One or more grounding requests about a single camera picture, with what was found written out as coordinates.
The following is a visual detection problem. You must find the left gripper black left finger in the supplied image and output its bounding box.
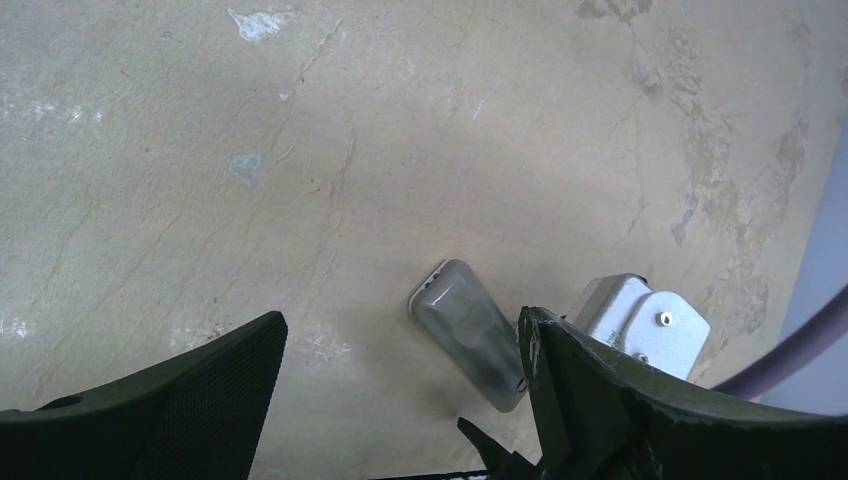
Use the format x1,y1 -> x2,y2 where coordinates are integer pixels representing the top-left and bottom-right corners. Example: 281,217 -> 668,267
1,311 -> 288,479

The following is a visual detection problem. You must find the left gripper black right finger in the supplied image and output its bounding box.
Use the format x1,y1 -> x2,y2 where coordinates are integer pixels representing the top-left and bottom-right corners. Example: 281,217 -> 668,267
518,307 -> 847,479

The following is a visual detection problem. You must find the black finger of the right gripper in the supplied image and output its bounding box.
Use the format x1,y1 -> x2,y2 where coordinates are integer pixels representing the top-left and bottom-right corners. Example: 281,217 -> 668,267
457,417 -> 541,480

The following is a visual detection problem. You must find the grey remote control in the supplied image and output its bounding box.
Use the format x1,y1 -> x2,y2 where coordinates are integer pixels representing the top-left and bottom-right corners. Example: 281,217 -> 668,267
407,259 -> 527,413

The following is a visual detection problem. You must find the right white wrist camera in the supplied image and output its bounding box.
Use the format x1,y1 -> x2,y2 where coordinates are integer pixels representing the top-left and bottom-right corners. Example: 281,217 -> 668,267
565,273 -> 711,380

